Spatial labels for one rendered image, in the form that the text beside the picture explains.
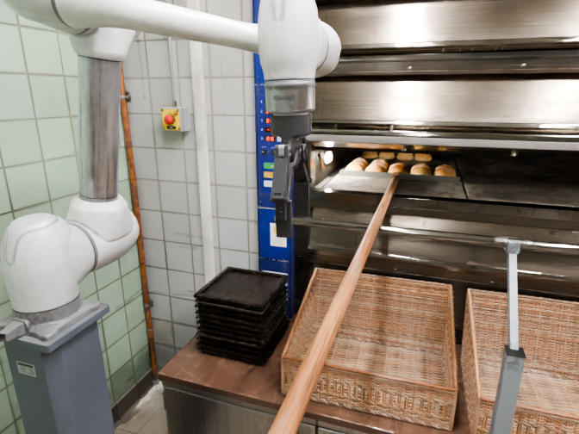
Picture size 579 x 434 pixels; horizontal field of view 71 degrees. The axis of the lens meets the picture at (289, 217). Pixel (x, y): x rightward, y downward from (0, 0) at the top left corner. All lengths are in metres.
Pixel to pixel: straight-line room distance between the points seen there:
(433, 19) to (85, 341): 1.47
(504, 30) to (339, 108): 0.59
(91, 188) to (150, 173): 0.84
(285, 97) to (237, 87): 1.05
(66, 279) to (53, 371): 0.23
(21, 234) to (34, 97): 0.74
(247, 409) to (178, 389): 0.28
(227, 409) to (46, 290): 0.77
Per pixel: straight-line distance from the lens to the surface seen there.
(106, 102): 1.17
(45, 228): 1.13
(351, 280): 0.84
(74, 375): 1.25
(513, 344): 1.21
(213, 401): 1.61
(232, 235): 1.89
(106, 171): 1.21
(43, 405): 1.30
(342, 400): 1.45
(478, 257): 1.69
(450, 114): 1.57
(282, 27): 0.71
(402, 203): 1.63
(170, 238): 2.07
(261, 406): 1.53
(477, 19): 1.60
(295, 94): 0.71
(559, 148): 1.49
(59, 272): 1.14
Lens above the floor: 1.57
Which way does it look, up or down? 17 degrees down
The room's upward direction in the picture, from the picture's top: straight up
